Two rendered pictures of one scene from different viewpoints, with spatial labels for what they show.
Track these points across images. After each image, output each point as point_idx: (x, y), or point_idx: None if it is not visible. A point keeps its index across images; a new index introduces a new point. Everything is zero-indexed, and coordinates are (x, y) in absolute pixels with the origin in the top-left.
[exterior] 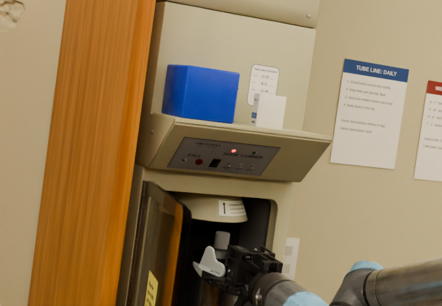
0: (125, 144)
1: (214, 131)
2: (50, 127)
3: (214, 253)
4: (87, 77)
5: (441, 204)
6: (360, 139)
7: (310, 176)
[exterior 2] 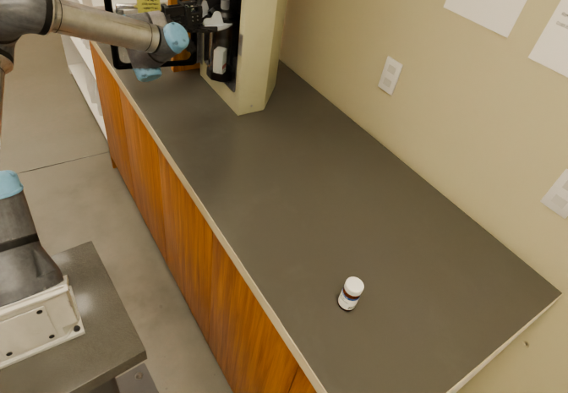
0: None
1: None
2: None
3: (201, 3)
4: None
5: (555, 104)
6: None
7: (424, 15)
